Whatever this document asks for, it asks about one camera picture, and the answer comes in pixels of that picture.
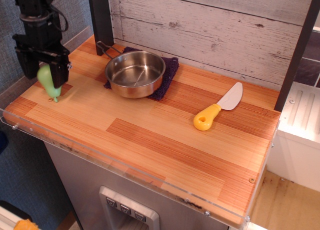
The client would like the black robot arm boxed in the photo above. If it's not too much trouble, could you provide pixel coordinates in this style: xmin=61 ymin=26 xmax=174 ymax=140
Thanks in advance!
xmin=12 ymin=0 xmax=71 ymax=88

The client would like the clear acrylic edge guard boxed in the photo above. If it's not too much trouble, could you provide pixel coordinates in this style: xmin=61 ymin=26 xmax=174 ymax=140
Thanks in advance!
xmin=3 ymin=105 xmax=255 ymax=229

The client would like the yellow handled toy knife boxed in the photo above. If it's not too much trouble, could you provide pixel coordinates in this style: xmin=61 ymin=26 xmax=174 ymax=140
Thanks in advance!
xmin=193 ymin=82 xmax=243 ymax=131

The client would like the orange object bottom left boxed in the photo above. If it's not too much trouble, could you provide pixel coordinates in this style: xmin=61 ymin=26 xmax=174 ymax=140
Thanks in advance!
xmin=13 ymin=219 xmax=39 ymax=230

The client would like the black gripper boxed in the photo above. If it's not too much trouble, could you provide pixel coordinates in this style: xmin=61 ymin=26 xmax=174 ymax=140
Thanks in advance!
xmin=12 ymin=16 xmax=71 ymax=89

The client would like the stainless steel pan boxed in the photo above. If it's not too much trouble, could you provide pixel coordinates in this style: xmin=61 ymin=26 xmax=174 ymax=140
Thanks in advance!
xmin=104 ymin=51 xmax=166 ymax=99

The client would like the silver toy fridge cabinet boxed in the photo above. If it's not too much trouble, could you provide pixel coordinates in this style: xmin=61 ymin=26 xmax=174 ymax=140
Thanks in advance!
xmin=45 ymin=143 xmax=228 ymax=229

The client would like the dark right frame post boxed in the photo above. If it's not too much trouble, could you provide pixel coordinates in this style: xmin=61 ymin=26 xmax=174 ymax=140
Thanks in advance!
xmin=274 ymin=0 xmax=320 ymax=112

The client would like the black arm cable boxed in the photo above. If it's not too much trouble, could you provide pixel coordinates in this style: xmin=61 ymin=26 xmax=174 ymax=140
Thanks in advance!
xmin=49 ymin=5 xmax=70 ymax=33

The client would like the white toy sink unit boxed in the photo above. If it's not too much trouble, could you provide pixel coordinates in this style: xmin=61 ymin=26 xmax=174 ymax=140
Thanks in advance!
xmin=267 ymin=82 xmax=320 ymax=191

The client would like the green toy pear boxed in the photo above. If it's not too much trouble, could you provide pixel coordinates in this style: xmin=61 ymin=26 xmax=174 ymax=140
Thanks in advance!
xmin=36 ymin=65 xmax=62 ymax=103

